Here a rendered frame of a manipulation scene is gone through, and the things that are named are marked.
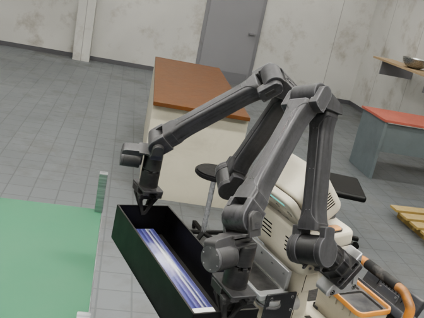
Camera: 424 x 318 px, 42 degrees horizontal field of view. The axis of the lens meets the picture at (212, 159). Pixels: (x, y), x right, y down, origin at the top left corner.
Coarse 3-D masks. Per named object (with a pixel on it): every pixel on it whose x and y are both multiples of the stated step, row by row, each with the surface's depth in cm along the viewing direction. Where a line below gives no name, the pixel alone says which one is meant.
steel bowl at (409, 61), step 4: (404, 56) 835; (404, 60) 818; (408, 60) 812; (412, 60) 808; (416, 60) 805; (420, 60) 837; (408, 64) 816; (412, 64) 811; (416, 64) 808; (420, 64) 807; (412, 68) 820; (416, 68) 816; (420, 68) 815
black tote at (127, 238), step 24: (120, 216) 165; (144, 216) 173; (168, 216) 174; (120, 240) 164; (168, 240) 173; (192, 240) 159; (144, 264) 146; (192, 264) 158; (144, 288) 145; (168, 288) 132; (168, 312) 132; (192, 312) 121; (216, 312) 123; (240, 312) 127
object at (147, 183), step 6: (144, 174) 166; (150, 174) 166; (156, 174) 167; (138, 180) 172; (144, 180) 167; (150, 180) 166; (156, 180) 168; (138, 186) 168; (144, 186) 167; (150, 186) 167; (156, 186) 169; (144, 192) 164; (150, 192) 165; (156, 192) 166; (162, 192) 167
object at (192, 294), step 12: (144, 240) 164; (156, 240) 166; (156, 252) 158; (168, 252) 160; (168, 264) 153; (180, 276) 148; (180, 288) 142; (192, 288) 144; (192, 300) 138; (204, 300) 140
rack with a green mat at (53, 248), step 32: (0, 224) 179; (32, 224) 184; (64, 224) 188; (96, 224) 193; (0, 256) 161; (32, 256) 165; (64, 256) 168; (96, 256) 172; (0, 288) 146; (32, 288) 149; (64, 288) 152
